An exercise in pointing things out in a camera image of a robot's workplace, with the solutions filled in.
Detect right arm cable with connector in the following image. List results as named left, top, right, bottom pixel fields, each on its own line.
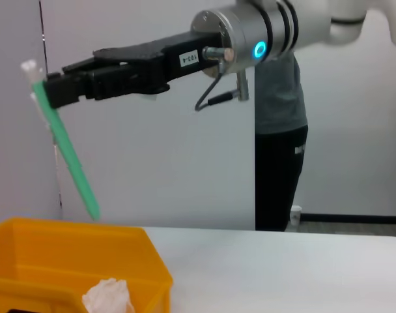
left=194, top=46, right=250, bottom=112

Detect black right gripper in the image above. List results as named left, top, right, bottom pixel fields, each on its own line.
left=46, top=31, right=223, bottom=110

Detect white paper cup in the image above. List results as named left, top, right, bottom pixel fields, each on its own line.
left=289, top=205, right=304, bottom=227

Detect green pen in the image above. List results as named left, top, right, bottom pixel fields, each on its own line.
left=21, top=59, right=102, bottom=222

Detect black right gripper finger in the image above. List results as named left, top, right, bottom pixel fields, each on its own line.
left=62, top=58, right=121, bottom=74

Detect white paper ball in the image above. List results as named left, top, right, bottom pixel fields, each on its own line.
left=81, top=277, right=136, bottom=313

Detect person grey shirt black trousers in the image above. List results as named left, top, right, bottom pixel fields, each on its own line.
left=255, top=57, right=309, bottom=233

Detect yellow plastic bin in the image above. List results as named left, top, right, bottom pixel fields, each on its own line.
left=0, top=216, right=175, bottom=313

